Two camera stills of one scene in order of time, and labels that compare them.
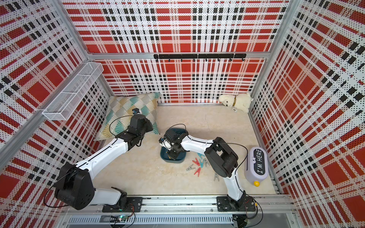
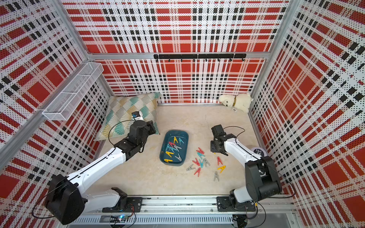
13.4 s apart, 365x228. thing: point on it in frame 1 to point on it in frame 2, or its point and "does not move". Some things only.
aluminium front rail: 192,205 does not move
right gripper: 173,156 to 213,148
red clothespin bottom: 198,171 does not move
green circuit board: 122,218 does not move
